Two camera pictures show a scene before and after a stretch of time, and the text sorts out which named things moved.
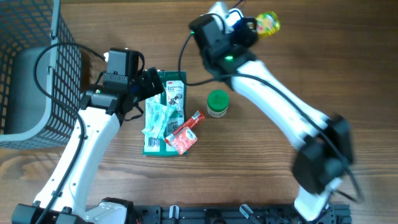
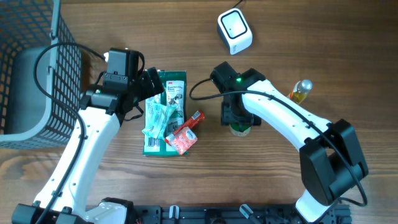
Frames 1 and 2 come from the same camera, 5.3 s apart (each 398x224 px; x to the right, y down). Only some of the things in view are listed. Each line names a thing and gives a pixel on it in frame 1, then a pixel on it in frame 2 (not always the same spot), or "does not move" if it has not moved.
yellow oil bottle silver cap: (267, 24) to (300, 90)
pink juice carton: (181, 140) does not move
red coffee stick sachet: (197, 117) does not move
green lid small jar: (217, 103) to (234, 128)
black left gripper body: (144, 88) does not move
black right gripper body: (241, 35) to (236, 115)
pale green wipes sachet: (158, 118) does not move
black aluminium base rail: (235, 214) does not move
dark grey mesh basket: (41, 75) does not move
